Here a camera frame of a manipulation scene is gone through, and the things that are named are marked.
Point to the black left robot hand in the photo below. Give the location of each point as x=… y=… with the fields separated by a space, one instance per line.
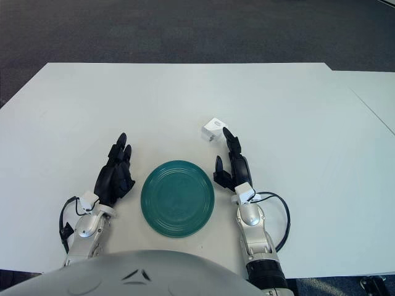
x=112 y=179

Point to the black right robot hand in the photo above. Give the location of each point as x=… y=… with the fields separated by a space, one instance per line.
x=240 y=169

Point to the white charger block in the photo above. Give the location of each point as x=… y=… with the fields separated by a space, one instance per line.
x=213 y=128

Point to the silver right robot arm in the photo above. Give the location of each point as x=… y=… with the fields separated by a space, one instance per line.
x=253 y=216

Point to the green ribbed plate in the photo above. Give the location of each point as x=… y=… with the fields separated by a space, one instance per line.
x=177 y=198

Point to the grey robot torso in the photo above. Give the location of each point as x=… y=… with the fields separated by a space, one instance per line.
x=123 y=277

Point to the adjoining white table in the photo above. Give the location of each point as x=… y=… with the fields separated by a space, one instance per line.
x=379 y=92

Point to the black table base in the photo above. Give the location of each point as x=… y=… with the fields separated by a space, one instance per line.
x=370 y=285

